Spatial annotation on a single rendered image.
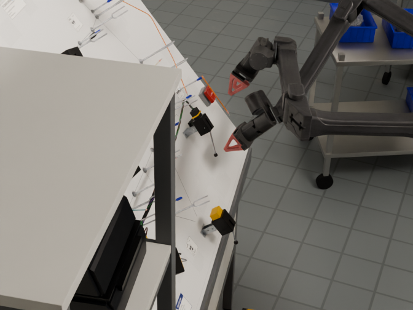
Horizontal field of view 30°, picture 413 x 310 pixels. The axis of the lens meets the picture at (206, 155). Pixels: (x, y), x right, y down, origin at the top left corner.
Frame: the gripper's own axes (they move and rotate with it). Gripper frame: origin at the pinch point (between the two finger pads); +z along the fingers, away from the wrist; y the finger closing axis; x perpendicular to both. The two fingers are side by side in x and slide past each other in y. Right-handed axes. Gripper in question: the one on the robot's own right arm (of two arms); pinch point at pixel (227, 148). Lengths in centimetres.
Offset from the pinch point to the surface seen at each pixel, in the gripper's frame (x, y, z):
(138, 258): -11, 108, -29
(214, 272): 23.9, 33.4, 13.1
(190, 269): 16.2, 42.7, 12.2
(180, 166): -6.4, 15.3, 8.9
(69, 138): -37, 125, -48
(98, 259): -18, 122, -34
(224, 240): 21.0, 18.3, 12.6
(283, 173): 56, -151, 67
